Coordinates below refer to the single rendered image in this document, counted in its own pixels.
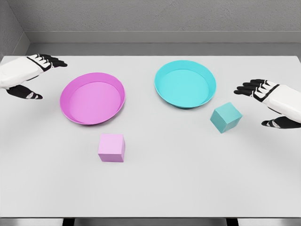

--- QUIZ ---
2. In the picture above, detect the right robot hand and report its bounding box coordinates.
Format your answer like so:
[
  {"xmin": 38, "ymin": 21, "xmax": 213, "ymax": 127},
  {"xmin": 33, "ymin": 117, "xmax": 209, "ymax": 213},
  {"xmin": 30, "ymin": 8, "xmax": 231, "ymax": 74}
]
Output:
[{"xmin": 233, "ymin": 79, "xmax": 301, "ymax": 129}]

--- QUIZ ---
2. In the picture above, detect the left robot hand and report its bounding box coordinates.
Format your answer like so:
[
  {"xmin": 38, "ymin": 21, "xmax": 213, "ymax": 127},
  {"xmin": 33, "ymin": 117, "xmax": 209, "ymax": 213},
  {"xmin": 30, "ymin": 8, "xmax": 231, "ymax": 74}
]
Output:
[{"xmin": 0, "ymin": 54, "xmax": 68, "ymax": 100}]

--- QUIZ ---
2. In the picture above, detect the teal cube block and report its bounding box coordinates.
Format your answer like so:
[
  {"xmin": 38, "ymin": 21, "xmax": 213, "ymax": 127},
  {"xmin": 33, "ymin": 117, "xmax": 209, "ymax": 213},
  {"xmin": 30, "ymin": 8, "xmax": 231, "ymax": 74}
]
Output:
[{"xmin": 210, "ymin": 102, "xmax": 243, "ymax": 134}]

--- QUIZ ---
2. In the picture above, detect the pink round plate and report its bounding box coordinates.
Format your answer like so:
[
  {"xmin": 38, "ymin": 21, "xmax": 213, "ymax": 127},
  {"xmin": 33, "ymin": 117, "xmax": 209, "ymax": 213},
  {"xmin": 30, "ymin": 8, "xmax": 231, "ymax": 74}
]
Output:
[{"xmin": 59, "ymin": 72, "xmax": 126, "ymax": 128}]

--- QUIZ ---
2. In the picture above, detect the cyan round plate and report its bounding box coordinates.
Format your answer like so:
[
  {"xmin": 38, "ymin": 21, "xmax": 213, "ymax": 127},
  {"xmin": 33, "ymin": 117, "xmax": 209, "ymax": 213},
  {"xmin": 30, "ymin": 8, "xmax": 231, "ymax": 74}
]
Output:
[{"xmin": 154, "ymin": 60, "xmax": 217, "ymax": 110}]

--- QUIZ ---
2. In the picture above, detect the pink cube block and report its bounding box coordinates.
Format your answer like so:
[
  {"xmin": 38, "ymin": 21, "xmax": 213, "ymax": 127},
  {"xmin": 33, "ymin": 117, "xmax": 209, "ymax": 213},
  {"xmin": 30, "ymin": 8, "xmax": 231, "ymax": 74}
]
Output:
[{"xmin": 97, "ymin": 133, "xmax": 125, "ymax": 163}]

